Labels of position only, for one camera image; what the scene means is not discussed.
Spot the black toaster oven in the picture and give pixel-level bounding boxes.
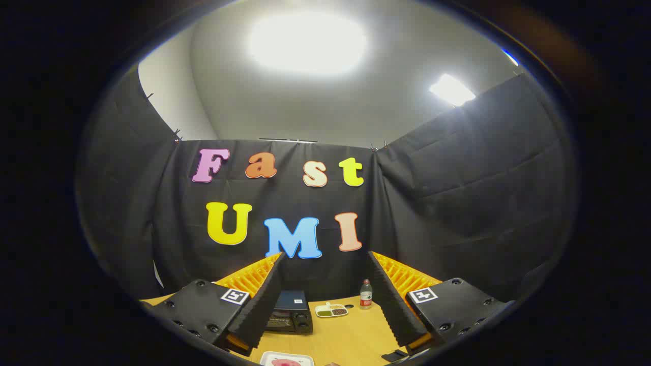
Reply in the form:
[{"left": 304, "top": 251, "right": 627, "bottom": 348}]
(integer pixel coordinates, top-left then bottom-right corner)
[{"left": 264, "top": 290, "right": 314, "bottom": 334}]

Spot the white square plate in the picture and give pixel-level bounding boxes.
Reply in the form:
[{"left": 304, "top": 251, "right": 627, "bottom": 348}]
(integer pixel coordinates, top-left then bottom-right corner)
[{"left": 260, "top": 351, "right": 315, "bottom": 366}]

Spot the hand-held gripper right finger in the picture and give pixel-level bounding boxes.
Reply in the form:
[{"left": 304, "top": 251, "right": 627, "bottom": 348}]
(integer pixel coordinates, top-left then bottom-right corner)
[{"left": 367, "top": 251, "right": 514, "bottom": 357}]

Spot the white divided snack dish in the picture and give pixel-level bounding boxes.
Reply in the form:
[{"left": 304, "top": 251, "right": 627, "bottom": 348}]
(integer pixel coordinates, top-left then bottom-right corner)
[{"left": 315, "top": 302, "right": 349, "bottom": 318}]

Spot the small ceiling light panel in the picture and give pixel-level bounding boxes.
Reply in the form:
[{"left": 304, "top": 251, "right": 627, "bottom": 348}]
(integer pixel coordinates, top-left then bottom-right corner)
[{"left": 429, "top": 74, "right": 477, "bottom": 107}]

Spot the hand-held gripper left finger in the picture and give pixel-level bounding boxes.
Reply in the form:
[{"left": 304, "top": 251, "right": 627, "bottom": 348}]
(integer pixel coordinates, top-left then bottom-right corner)
[{"left": 145, "top": 253, "right": 286, "bottom": 356}]

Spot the large ceiling light panel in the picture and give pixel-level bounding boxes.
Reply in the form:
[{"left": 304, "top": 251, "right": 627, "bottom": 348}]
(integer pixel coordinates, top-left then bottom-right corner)
[{"left": 248, "top": 13, "right": 368, "bottom": 77}]

